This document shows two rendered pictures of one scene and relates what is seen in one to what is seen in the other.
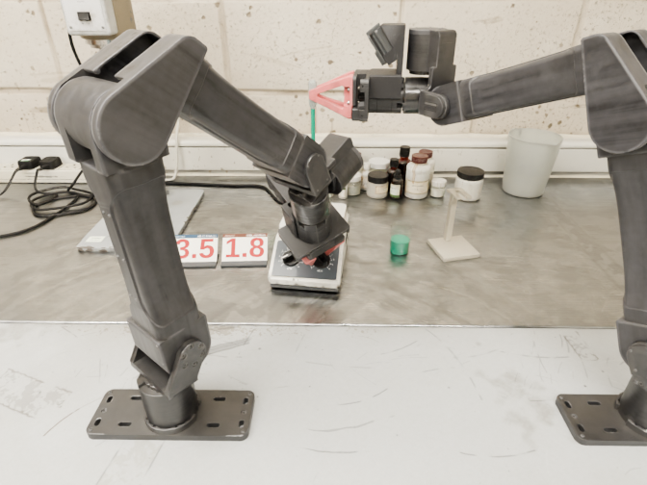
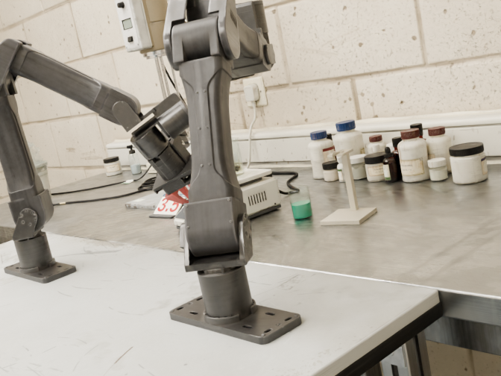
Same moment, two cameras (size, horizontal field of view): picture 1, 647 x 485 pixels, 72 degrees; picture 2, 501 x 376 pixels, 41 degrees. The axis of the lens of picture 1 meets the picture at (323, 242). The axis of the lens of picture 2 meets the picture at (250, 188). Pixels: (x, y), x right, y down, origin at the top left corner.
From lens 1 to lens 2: 1.09 m
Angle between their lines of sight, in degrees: 49
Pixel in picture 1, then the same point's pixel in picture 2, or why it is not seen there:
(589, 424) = (188, 308)
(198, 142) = (265, 135)
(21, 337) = not seen: hidden behind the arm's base
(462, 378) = (180, 282)
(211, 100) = (33, 68)
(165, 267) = (13, 157)
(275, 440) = (54, 286)
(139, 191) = not seen: outside the picture
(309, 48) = (341, 34)
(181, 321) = (21, 193)
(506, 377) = not seen: hidden behind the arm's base
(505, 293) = (320, 247)
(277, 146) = (87, 95)
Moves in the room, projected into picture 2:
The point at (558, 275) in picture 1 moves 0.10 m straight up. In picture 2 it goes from (399, 241) to (390, 180)
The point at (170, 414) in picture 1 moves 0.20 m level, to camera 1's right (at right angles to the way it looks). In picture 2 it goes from (22, 257) to (71, 268)
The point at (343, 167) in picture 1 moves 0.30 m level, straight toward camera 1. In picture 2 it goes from (166, 116) to (14, 154)
